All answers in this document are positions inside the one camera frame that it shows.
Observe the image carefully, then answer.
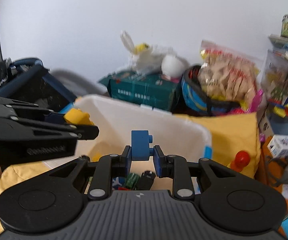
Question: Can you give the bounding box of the light blue building block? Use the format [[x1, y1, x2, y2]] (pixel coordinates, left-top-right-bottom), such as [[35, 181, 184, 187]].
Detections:
[[131, 130, 153, 161]]

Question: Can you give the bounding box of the large yellow building block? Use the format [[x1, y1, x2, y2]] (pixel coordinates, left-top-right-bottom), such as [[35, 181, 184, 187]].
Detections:
[[64, 108, 95, 126]]

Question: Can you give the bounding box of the blue disc with airplane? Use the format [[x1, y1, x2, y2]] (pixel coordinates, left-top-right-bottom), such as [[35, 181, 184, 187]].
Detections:
[[112, 177, 126, 190]]

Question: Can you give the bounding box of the green toy wagon block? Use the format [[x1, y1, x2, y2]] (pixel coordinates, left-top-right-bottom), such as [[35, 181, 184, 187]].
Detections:
[[123, 173, 140, 190]]

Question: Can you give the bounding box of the white plastic storage bin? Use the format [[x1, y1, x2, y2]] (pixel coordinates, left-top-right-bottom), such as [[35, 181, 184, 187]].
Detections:
[[73, 94, 212, 163]]

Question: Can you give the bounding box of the dark blue baby stroller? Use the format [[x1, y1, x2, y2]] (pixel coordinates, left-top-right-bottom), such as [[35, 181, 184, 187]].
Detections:
[[0, 57, 77, 112]]

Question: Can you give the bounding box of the yellow quilted cloth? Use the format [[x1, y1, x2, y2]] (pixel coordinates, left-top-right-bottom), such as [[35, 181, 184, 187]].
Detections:
[[0, 113, 260, 233]]

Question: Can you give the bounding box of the green cardboard box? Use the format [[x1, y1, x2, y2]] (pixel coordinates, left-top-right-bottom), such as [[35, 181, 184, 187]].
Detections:
[[99, 71, 180, 111]]

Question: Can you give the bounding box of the white plastic bag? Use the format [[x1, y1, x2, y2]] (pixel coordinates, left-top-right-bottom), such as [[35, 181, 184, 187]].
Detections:
[[120, 31, 177, 75]]

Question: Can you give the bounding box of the white round ball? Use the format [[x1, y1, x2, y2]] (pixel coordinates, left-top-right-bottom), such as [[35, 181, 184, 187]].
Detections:
[[161, 55, 185, 79]]

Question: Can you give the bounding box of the clear bag of snacks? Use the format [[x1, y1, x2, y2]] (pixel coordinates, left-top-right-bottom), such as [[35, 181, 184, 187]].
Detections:
[[198, 40, 263, 113]]

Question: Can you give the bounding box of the shelf with toy boxes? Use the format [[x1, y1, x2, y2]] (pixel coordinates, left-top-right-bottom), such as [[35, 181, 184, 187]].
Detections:
[[258, 14, 288, 136]]

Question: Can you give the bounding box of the rainbow ring stacking toy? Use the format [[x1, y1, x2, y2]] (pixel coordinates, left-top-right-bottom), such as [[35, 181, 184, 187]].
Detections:
[[228, 151, 251, 172]]

